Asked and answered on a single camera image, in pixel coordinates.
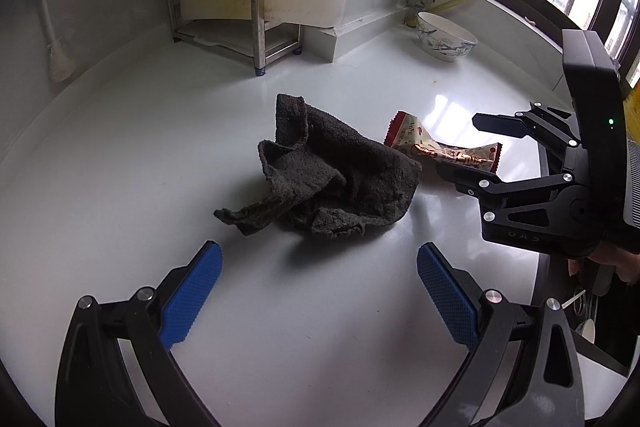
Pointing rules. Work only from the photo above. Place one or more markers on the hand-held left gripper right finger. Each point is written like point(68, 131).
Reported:
point(447, 294)

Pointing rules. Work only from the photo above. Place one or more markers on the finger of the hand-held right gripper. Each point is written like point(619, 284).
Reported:
point(470, 187)
point(500, 123)

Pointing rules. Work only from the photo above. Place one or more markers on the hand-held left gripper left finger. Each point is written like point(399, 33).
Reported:
point(192, 292)

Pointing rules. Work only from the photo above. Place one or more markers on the red and white snack wrapper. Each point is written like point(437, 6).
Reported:
point(407, 132)

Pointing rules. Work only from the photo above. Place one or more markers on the person's right hand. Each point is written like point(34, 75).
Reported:
point(610, 257)

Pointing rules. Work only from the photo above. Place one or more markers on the yellow oil bottle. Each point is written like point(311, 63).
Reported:
point(634, 99)

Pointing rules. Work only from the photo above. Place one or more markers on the white floral bowl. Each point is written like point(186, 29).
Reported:
point(445, 39)

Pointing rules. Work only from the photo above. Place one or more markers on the dark grey cloth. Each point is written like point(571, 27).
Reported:
point(350, 172)

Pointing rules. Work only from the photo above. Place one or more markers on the white cup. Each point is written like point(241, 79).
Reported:
point(587, 331)

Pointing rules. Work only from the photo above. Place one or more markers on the small white box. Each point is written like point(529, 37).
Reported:
point(320, 43)

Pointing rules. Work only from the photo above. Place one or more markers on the stainless steel rack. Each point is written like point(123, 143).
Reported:
point(257, 7)

